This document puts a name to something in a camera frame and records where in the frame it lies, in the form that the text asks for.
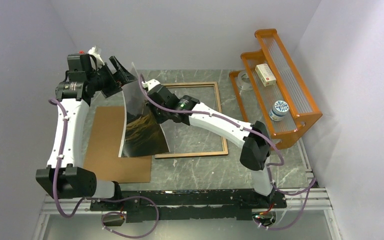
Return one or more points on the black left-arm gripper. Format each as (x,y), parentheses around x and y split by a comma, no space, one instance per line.
(123,76)

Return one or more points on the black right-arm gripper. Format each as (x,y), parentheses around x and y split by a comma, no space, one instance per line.
(162,120)

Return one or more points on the landscape photo print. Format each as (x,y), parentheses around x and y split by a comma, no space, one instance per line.
(142,135)

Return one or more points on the brown frame backing board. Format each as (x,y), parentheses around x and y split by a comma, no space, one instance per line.
(102,153)

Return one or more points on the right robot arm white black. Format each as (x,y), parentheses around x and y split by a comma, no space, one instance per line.
(251,138)

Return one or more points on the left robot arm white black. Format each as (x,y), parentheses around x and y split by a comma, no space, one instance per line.
(64,176)

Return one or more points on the white red medicine box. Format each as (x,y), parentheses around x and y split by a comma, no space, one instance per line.
(265,74)

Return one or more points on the orange wooden shelf rack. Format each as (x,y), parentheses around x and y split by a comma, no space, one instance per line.
(289,87)

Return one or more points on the blue white ceramic jar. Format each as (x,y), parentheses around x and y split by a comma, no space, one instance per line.
(279,110)

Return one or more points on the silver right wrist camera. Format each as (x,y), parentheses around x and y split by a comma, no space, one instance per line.
(150,84)

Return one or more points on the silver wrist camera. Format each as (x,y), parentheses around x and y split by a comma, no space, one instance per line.
(150,84)
(95,51)

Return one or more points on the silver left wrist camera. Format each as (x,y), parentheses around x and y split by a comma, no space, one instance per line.
(95,51)

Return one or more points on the light wooden picture frame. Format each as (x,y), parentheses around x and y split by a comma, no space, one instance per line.
(186,141)

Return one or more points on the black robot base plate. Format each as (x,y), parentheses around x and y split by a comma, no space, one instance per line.
(147,205)

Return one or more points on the aluminium rail frame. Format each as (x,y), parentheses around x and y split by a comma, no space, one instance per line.
(298,200)

